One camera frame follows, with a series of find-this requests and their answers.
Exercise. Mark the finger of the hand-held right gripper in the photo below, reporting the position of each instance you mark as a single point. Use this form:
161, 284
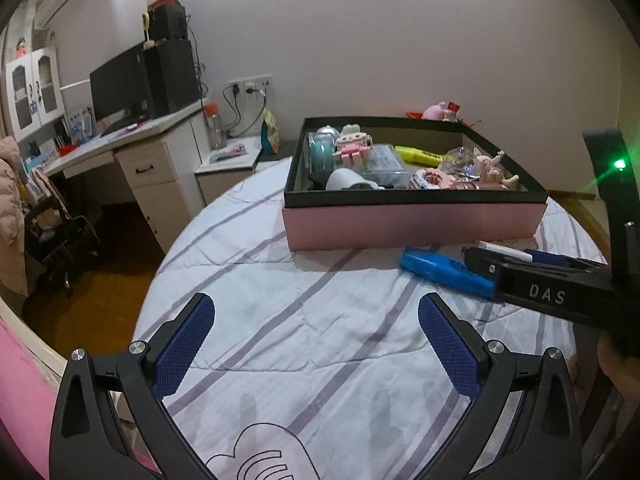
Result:
482, 266
560, 261

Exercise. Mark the black office chair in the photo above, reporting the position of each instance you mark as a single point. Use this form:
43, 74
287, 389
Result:
60, 240

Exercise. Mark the red printed box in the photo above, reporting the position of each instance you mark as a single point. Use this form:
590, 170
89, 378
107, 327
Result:
414, 114

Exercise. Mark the black computer monitor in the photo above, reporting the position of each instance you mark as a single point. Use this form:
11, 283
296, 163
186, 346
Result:
117, 85

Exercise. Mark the person's right hand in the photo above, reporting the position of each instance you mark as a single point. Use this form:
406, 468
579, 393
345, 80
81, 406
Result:
612, 360

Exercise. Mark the yellow highlighter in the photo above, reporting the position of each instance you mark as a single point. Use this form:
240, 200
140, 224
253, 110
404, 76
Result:
420, 155

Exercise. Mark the black keyboard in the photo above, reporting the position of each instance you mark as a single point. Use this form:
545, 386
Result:
125, 126

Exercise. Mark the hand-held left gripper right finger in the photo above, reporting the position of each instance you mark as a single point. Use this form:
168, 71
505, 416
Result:
450, 350

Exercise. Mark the small pink doll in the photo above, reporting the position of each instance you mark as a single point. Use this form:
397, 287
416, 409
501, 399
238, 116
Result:
21, 47

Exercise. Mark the white desk with drawers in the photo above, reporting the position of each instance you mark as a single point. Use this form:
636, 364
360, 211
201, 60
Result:
150, 180

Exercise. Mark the blue and white box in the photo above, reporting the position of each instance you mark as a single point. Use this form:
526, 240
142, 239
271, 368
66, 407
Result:
81, 125

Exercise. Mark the yellow snack bag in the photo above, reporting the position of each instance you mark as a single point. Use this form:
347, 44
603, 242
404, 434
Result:
270, 132

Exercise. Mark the clear crystal ball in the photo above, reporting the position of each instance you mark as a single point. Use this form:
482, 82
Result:
459, 160

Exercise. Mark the pink bedding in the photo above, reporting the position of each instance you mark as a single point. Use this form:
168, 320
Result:
25, 385

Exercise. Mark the white cat-shaped gadget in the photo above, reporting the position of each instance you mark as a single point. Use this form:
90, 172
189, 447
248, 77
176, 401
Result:
327, 131

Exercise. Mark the white bedside table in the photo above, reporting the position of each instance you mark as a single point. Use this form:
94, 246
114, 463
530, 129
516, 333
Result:
227, 180

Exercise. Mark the pink figurine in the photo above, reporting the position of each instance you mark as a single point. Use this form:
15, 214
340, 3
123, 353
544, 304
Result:
495, 170

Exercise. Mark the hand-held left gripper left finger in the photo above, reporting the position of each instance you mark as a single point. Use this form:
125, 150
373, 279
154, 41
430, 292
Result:
182, 350

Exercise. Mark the black speaker box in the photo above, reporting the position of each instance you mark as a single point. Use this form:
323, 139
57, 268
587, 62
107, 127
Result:
169, 22

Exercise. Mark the white glass-door cabinet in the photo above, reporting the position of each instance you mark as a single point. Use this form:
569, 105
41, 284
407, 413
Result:
32, 95

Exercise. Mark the pink building block toy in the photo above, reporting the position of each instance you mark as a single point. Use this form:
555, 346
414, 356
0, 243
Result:
352, 147

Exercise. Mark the pink box with black rim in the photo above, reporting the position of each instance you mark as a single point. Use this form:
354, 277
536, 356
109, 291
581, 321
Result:
400, 226

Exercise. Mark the pink plush toy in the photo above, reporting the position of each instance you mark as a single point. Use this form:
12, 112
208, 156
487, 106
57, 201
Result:
436, 111

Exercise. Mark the white eraser box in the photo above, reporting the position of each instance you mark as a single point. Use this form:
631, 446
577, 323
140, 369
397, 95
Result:
500, 251

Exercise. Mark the water bottle with orange cap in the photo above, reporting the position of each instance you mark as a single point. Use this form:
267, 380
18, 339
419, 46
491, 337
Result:
214, 127

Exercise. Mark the pink pouch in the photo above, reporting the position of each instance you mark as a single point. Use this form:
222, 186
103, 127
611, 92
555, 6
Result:
235, 149

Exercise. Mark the pink puffer jacket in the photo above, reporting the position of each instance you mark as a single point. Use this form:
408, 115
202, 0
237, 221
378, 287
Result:
11, 210

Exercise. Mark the white wall socket strip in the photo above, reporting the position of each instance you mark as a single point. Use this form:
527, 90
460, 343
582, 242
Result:
250, 84

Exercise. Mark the black computer tower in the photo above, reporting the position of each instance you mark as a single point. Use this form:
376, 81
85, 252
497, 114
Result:
172, 80

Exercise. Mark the blue highlighter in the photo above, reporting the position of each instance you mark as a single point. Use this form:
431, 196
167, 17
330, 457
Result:
440, 270

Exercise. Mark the small yellow desk fan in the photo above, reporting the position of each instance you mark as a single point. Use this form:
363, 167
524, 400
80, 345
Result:
147, 30

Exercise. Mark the teal round container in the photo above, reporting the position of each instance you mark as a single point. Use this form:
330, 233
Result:
320, 157

